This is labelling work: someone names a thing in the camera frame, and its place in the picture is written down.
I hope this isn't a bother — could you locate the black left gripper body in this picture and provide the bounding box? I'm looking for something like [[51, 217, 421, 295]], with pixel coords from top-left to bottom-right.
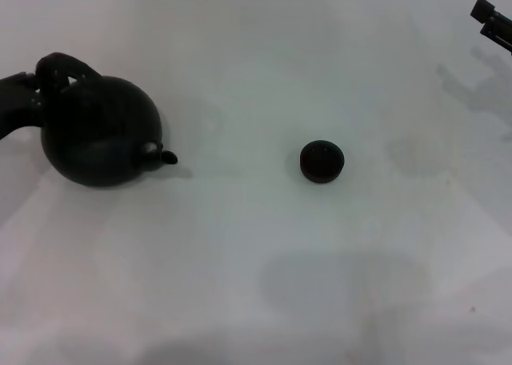
[[0, 74, 42, 142]]

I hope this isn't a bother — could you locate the black round teapot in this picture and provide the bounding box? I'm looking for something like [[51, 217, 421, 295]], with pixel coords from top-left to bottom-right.
[[34, 51, 179, 189]]

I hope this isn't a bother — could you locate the small black teacup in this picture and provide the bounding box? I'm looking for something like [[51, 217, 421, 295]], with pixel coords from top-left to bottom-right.
[[299, 138, 346, 184]]

